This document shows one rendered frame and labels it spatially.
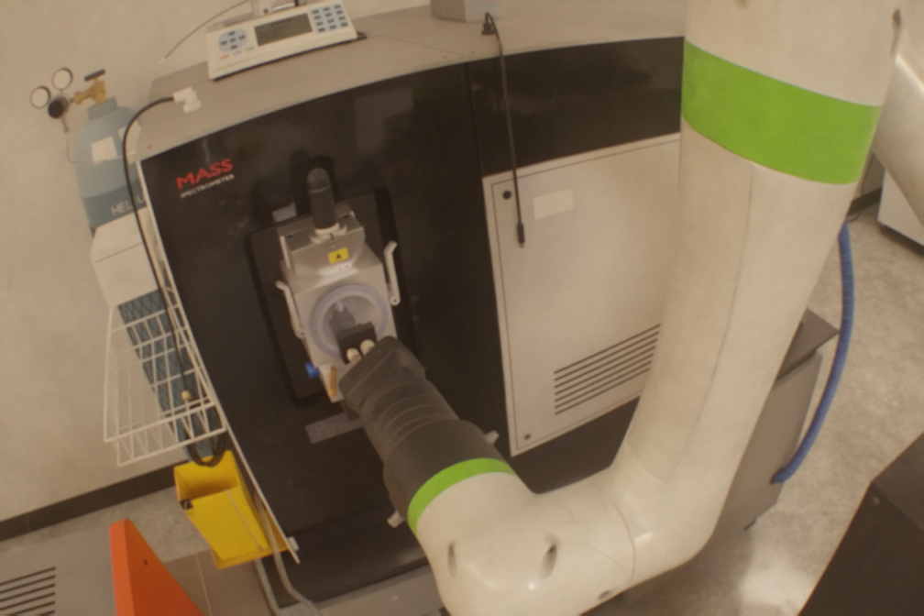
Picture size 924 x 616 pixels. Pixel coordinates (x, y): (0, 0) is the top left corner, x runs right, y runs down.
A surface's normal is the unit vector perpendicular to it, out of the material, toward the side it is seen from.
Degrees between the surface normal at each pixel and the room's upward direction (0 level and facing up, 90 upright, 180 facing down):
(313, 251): 90
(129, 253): 90
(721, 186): 91
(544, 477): 0
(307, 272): 124
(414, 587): 90
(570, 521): 15
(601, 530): 28
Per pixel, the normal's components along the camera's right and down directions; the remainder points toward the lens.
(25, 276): 0.43, 0.45
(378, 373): -0.52, -0.53
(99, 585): -0.11, -0.83
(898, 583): -0.91, 0.31
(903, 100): -0.18, 0.59
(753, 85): -0.70, 0.43
